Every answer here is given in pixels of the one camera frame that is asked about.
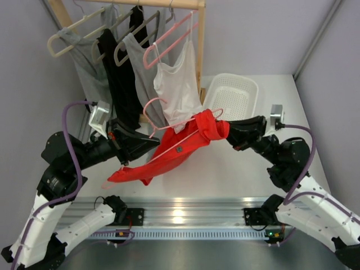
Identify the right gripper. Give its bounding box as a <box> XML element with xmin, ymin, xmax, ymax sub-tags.
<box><xmin>214</xmin><ymin>116</ymin><xmax>282</xmax><ymax>166</ymax></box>

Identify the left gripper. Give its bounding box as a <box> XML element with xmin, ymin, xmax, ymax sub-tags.
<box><xmin>70</xmin><ymin>118</ymin><xmax>160</xmax><ymax>172</ymax></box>

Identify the pink hanger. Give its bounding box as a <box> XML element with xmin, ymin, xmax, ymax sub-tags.
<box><xmin>101</xmin><ymin>97</ymin><xmax>224</xmax><ymax>190</ymax></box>
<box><xmin>142</xmin><ymin>10</ymin><xmax>199</xmax><ymax>70</ymax></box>

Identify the red tank top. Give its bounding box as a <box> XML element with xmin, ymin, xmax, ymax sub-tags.
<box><xmin>107</xmin><ymin>109</ymin><xmax>230</xmax><ymax>186</ymax></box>

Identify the white camisole top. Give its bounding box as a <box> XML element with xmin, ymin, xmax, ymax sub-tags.
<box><xmin>154</xmin><ymin>20</ymin><xmax>203</xmax><ymax>133</ymax></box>

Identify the light grey tank top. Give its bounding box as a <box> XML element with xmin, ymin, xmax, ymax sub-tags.
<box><xmin>123</xmin><ymin>11</ymin><xmax>171</xmax><ymax>129</ymax></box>

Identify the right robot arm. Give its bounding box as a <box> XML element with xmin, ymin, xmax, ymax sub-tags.
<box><xmin>227</xmin><ymin>116</ymin><xmax>359</xmax><ymax>269</ymax></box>

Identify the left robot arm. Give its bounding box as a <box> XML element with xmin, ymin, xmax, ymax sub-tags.
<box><xmin>1</xmin><ymin>119</ymin><xmax>160</xmax><ymax>269</ymax></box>

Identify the black tank top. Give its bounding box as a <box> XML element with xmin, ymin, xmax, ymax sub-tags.
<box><xmin>96</xmin><ymin>4</ymin><xmax>151</xmax><ymax>131</ymax></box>

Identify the far grey tank top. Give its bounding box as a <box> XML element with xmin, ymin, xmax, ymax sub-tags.
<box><xmin>70</xmin><ymin>5</ymin><xmax>116</xmax><ymax>105</ymax></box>

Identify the beige hanger under black top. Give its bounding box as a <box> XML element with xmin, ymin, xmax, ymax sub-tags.
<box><xmin>91</xmin><ymin>6</ymin><xmax>144</xmax><ymax>64</ymax></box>

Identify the cream hanger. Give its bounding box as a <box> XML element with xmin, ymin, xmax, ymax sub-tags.
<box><xmin>47</xmin><ymin>1</ymin><xmax>106</xmax><ymax>58</ymax></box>

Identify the white plastic basket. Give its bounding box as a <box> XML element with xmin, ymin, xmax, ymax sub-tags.
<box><xmin>203</xmin><ymin>73</ymin><xmax>259</xmax><ymax>121</ymax></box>

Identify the wooden clothes rack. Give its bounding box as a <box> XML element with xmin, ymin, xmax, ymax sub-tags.
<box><xmin>47</xmin><ymin>0</ymin><xmax>208</xmax><ymax>124</ymax></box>

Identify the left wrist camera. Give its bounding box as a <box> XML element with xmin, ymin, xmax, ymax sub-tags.
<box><xmin>88</xmin><ymin>101</ymin><xmax>110</xmax><ymax>137</ymax></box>

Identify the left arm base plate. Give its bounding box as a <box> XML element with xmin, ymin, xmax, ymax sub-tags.
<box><xmin>123</xmin><ymin>208</ymin><xmax>145</xmax><ymax>227</ymax></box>

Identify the aluminium mounting rail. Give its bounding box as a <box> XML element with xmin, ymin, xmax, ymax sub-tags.
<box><xmin>56</xmin><ymin>196</ymin><xmax>310</xmax><ymax>228</ymax></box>

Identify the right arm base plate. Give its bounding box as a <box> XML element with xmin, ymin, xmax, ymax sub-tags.
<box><xmin>243</xmin><ymin>208</ymin><xmax>268</xmax><ymax>226</ymax></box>

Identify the slotted cable duct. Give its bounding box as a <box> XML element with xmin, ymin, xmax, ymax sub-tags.
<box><xmin>84</xmin><ymin>228</ymin><xmax>284</xmax><ymax>241</ymax></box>

